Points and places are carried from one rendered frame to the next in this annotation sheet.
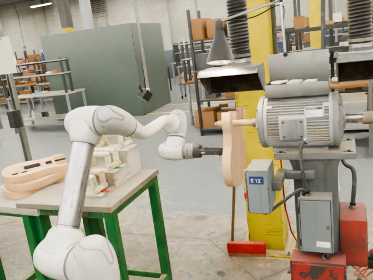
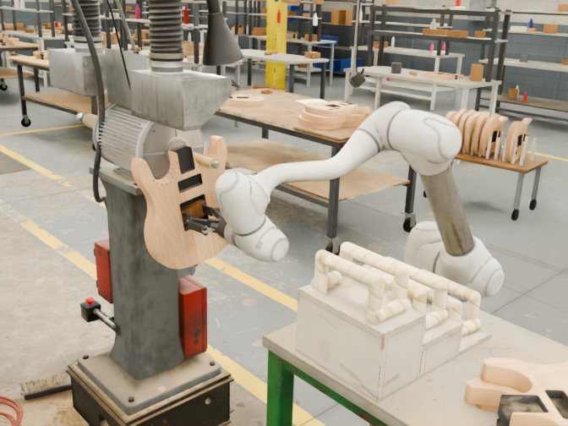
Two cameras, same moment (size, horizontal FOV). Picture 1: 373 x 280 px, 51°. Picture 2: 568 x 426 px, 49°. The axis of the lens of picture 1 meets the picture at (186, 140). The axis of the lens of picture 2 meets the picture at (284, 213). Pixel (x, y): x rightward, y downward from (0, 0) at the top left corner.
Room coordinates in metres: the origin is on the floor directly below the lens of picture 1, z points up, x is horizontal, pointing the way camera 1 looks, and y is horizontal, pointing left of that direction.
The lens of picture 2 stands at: (3.64, 0.83, 1.76)
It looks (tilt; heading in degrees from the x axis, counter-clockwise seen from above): 19 degrees down; 204
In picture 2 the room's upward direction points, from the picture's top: 2 degrees clockwise
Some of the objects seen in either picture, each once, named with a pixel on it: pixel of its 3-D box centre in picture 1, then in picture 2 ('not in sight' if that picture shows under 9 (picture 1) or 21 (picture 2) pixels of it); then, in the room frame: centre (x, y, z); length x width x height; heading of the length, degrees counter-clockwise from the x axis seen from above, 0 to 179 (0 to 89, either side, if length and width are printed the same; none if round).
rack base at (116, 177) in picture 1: (102, 174); (397, 328); (2.25, 0.52, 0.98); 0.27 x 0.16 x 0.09; 67
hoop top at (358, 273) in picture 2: not in sight; (348, 268); (2.43, 0.44, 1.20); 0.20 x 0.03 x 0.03; 66
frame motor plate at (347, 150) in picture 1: (314, 148); (139, 174); (1.82, -0.61, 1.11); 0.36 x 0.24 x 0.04; 68
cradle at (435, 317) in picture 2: not in sight; (431, 319); (2.29, 0.61, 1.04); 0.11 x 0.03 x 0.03; 157
